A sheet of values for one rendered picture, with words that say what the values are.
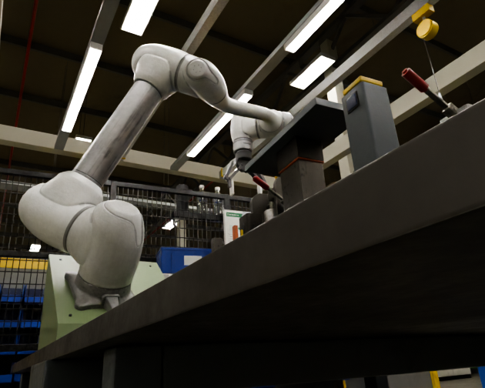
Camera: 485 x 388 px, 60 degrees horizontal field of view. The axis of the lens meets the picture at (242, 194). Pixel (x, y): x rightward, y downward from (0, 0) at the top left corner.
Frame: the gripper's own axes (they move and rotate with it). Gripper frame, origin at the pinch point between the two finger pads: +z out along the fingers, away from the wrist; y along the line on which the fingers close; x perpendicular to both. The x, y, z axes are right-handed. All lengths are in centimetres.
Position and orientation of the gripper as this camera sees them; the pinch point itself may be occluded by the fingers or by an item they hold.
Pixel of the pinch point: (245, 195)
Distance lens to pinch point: 184.4
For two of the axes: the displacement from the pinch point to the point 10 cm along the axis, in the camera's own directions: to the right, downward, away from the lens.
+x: -4.3, 3.7, 8.3
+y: 9.0, 1.1, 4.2
